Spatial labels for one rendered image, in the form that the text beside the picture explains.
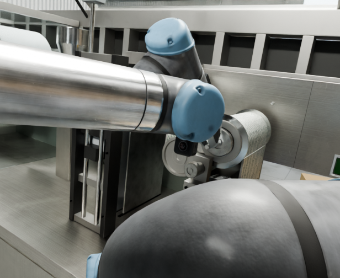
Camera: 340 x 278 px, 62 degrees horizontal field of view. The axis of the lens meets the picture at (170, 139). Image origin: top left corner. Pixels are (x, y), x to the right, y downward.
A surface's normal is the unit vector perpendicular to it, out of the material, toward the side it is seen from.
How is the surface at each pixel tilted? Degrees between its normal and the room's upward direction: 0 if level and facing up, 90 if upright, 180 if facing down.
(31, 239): 0
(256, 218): 32
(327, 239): 42
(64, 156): 90
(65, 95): 86
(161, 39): 49
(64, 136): 90
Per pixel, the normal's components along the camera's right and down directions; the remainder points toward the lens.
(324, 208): 0.20, -0.80
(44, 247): 0.12, -0.96
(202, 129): 0.55, 0.24
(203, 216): -0.34, -0.72
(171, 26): -0.33, -0.51
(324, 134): -0.53, 0.14
